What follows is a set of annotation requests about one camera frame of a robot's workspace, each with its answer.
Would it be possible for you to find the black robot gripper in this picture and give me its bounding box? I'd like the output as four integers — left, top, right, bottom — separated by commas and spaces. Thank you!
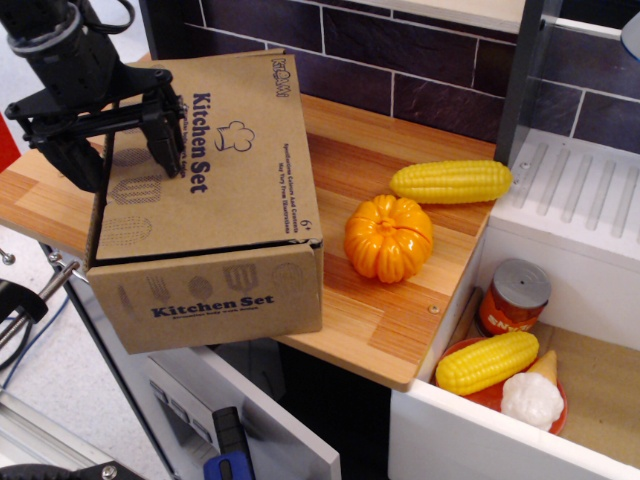
1, 1, 184, 193

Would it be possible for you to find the brown Kitchen Set cardboard box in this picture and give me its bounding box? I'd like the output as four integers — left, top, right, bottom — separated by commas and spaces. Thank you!
87, 50, 324, 354

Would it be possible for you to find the red object at left edge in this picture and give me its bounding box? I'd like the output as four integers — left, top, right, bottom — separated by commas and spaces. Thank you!
0, 116, 21, 172

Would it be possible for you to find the black metal table clamp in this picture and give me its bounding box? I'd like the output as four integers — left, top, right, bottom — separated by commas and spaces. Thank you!
0, 248, 89, 371

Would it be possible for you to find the wooden toy kitchen counter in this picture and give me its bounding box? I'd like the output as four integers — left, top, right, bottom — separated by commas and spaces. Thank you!
1, 93, 494, 391

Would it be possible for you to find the white toy oven door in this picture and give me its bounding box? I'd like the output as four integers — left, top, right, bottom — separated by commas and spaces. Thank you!
146, 348, 342, 479

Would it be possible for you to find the orange plastic toy pumpkin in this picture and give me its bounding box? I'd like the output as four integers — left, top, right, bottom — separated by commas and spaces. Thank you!
344, 195, 433, 284

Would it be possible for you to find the yellow toy corn on counter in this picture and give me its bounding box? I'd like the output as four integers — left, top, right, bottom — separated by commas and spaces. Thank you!
390, 160, 513, 204

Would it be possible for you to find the yellow toy corn on plate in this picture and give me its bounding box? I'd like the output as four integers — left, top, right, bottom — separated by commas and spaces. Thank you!
435, 331, 539, 396

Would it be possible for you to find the orange toy soup can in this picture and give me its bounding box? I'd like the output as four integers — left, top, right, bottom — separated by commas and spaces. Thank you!
476, 259, 551, 337

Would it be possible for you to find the red toy plate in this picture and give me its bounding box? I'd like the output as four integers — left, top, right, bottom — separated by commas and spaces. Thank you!
438, 338, 568, 434

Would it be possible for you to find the white toy sink cabinet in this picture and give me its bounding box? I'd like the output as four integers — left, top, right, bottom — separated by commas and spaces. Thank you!
387, 224, 640, 480

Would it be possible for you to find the white toy cauliflower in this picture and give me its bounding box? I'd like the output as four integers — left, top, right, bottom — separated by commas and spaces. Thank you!
500, 373, 565, 431

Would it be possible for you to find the beige toy ice cream cone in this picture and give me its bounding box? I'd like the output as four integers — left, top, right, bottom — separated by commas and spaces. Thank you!
527, 350, 558, 386

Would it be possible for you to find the blue cable on floor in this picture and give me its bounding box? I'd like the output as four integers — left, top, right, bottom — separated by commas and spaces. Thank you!
0, 294, 71, 391

